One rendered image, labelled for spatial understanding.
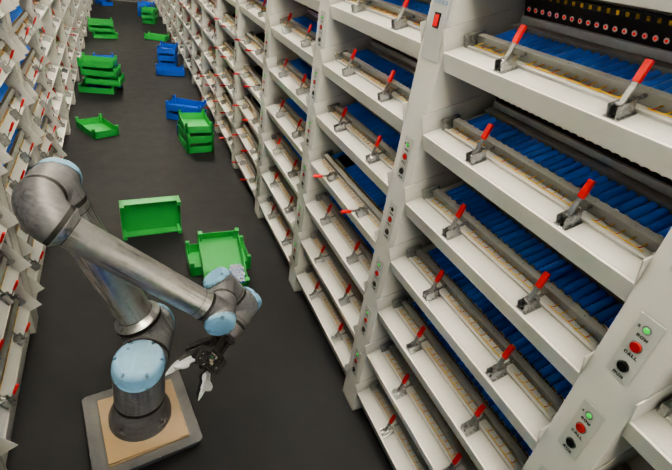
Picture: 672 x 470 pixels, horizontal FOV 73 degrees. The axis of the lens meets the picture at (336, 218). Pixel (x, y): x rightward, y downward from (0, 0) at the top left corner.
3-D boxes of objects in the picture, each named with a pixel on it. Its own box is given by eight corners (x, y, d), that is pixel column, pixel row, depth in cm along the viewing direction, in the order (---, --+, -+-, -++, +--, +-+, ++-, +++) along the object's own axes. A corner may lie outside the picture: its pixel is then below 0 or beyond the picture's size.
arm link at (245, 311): (236, 283, 158) (252, 300, 163) (214, 312, 151) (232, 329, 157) (253, 286, 151) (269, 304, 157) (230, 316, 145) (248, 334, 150)
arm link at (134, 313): (132, 375, 152) (-5, 185, 110) (142, 336, 166) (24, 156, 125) (176, 363, 152) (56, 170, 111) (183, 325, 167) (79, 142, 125)
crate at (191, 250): (190, 276, 222) (190, 263, 218) (185, 253, 238) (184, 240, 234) (250, 268, 234) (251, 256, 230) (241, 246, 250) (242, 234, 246)
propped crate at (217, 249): (247, 287, 222) (250, 280, 215) (205, 293, 214) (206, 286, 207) (236, 235, 236) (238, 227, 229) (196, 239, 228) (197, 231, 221)
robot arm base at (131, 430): (108, 448, 137) (106, 428, 132) (108, 397, 152) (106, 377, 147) (174, 433, 145) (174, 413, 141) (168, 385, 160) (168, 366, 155)
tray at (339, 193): (377, 253, 145) (374, 231, 139) (312, 170, 191) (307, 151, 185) (431, 231, 149) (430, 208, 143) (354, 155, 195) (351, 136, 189)
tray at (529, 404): (534, 454, 91) (543, 419, 83) (391, 271, 137) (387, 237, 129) (612, 409, 96) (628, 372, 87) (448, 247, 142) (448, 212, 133)
